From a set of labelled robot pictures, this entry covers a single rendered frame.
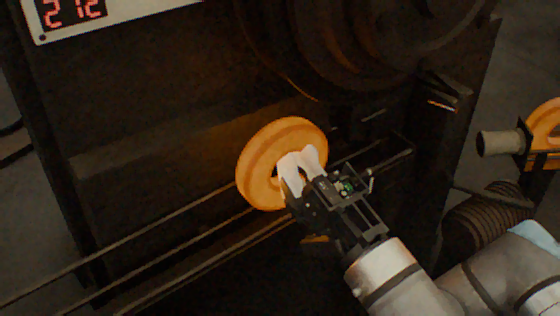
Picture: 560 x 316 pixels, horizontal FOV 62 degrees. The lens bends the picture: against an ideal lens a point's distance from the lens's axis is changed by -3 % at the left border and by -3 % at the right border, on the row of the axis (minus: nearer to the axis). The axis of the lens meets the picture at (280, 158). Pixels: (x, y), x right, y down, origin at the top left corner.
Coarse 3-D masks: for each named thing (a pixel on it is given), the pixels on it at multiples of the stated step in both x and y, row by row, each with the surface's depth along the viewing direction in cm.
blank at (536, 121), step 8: (544, 104) 99; (552, 104) 98; (536, 112) 100; (544, 112) 98; (552, 112) 97; (528, 120) 102; (536, 120) 99; (544, 120) 99; (552, 120) 99; (536, 128) 100; (544, 128) 100; (536, 136) 102; (544, 136) 102; (536, 144) 103; (544, 144) 103; (552, 144) 103; (552, 160) 106
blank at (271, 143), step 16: (272, 128) 70; (288, 128) 70; (304, 128) 71; (256, 144) 70; (272, 144) 69; (288, 144) 71; (304, 144) 73; (320, 144) 76; (240, 160) 71; (256, 160) 69; (272, 160) 71; (320, 160) 78; (240, 176) 71; (256, 176) 71; (256, 192) 73; (272, 192) 75; (272, 208) 77
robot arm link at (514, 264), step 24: (504, 240) 65; (528, 240) 62; (552, 240) 60; (480, 264) 65; (504, 264) 63; (528, 264) 61; (552, 264) 60; (480, 288) 64; (504, 288) 62; (528, 288) 59; (552, 288) 58; (504, 312) 64; (528, 312) 59; (552, 312) 56
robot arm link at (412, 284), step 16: (400, 272) 59; (416, 272) 59; (384, 288) 58; (400, 288) 58; (416, 288) 58; (432, 288) 58; (368, 304) 60; (384, 304) 58; (400, 304) 57; (416, 304) 57; (432, 304) 57; (448, 304) 58
